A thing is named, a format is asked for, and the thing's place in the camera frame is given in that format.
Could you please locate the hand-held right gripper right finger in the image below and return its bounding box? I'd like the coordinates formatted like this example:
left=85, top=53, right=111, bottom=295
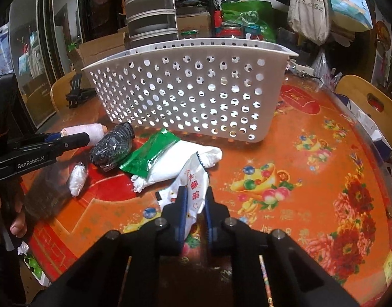
left=204, top=186, right=361, bottom=307

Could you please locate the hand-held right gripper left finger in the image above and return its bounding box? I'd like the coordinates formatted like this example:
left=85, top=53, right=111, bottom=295
left=30, top=186, right=190, bottom=307

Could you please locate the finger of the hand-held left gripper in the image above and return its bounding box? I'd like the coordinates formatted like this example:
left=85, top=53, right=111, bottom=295
left=6, top=132, right=90, bottom=156

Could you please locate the white printed plastic bag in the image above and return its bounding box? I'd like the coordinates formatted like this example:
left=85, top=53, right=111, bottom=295
left=157, top=151, right=213, bottom=242

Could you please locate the white perforated plastic basket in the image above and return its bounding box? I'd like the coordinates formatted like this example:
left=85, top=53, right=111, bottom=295
left=81, top=37, right=300, bottom=143

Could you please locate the person's left hand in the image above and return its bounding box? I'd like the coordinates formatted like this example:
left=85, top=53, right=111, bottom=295
left=0, top=194, right=28, bottom=247

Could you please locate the pink white cloth roll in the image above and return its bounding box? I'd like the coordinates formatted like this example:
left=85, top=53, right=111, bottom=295
left=61, top=123, right=107, bottom=147

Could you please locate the dark patterned packet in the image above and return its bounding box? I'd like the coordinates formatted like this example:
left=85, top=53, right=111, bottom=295
left=89, top=122, right=136, bottom=171

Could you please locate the small white wrapped bundle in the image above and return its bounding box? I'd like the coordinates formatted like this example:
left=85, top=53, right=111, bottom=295
left=66, top=161, right=88, bottom=198

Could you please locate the black clamp tool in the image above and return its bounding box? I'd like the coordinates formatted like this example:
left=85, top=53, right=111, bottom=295
left=65, top=73, right=97, bottom=108

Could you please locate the wooden chair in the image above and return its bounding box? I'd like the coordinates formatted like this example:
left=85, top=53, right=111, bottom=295
left=50, top=70, right=88, bottom=114
left=334, top=74, right=392, bottom=154

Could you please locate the green and white bag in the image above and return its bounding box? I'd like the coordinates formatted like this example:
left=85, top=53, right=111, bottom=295
left=131, top=142, right=223, bottom=194

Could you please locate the green and white packet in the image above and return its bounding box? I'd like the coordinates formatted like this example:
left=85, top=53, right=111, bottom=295
left=119, top=129, right=181, bottom=180

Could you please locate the red floral tablecloth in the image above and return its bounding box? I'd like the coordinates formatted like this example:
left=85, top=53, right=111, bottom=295
left=19, top=72, right=392, bottom=307

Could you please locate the colourful pencil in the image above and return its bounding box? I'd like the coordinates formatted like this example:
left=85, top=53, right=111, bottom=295
left=258, top=255, right=277, bottom=307

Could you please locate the open cardboard box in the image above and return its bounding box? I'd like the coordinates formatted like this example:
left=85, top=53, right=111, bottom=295
left=67, top=31, right=131, bottom=81

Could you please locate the green and white package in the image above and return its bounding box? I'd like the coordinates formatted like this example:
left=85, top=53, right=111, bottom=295
left=19, top=242, right=52, bottom=287

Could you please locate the stack of striped containers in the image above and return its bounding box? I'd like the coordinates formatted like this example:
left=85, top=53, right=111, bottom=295
left=122, top=0, right=179, bottom=51

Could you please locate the brown cardboard box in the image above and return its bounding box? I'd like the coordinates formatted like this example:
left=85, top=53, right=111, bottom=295
left=177, top=10, right=213, bottom=39

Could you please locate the red jar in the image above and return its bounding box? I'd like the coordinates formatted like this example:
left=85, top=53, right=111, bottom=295
left=214, top=22, right=245, bottom=39

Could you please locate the white paper box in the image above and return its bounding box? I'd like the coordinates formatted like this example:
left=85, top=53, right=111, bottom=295
left=344, top=97, right=392, bottom=163

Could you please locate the clear plastic bag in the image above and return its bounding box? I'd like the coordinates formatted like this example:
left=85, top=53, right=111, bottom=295
left=310, top=49, right=339, bottom=85

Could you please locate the green shopping bag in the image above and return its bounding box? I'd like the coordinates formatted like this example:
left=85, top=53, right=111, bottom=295
left=220, top=0, right=277, bottom=43

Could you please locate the beige canvas tote bag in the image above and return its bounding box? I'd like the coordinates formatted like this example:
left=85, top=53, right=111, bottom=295
left=287, top=0, right=331, bottom=46

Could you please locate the blue printed paper bag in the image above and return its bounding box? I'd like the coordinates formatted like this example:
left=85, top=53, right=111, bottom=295
left=322, top=0, right=374, bottom=33

